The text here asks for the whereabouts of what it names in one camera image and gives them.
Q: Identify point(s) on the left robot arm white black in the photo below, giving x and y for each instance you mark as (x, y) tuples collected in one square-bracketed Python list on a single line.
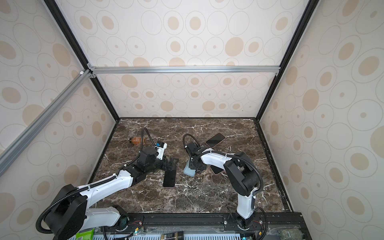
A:
[(71, 210)]

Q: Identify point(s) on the green packet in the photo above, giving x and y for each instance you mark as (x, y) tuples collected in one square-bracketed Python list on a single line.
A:
[(85, 234)]

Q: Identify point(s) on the horizontal aluminium rail back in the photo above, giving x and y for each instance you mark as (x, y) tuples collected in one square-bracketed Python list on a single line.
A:
[(185, 70)]

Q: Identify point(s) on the black frame post left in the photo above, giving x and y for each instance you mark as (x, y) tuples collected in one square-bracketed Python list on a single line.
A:
[(76, 48)]

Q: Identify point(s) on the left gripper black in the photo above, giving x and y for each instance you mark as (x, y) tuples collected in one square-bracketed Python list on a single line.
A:
[(171, 166)]

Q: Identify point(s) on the purple smartphone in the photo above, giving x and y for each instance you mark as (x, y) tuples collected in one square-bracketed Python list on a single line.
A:
[(169, 179)]

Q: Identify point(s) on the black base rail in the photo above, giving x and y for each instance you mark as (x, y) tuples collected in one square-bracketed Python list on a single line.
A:
[(260, 226)]

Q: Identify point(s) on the pink cased smartphone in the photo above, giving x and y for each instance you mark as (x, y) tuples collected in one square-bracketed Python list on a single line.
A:
[(215, 140)]

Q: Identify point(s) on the light blue phone case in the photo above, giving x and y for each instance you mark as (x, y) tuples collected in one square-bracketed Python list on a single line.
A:
[(190, 169)]

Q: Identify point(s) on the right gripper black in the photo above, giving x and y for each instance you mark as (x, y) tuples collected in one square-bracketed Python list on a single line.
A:
[(191, 166)]

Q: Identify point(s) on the white slotted cable duct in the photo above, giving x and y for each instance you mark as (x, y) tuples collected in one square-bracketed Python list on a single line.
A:
[(186, 237)]

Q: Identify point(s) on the black frame post right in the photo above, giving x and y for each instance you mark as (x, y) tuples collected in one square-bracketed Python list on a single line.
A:
[(302, 25)]

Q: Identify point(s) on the black frame post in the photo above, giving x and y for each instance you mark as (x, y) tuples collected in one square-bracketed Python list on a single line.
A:
[(302, 25), (76, 48)]

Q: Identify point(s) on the diagonal aluminium rail left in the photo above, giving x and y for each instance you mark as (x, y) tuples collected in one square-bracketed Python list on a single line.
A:
[(27, 136)]

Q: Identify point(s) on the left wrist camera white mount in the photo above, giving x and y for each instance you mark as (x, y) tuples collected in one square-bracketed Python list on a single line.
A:
[(161, 147)]

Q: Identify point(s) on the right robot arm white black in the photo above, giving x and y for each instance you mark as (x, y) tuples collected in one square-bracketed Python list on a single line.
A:
[(241, 171)]

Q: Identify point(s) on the black smartphone rose edge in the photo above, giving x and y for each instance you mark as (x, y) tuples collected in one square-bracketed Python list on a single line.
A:
[(216, 170)]

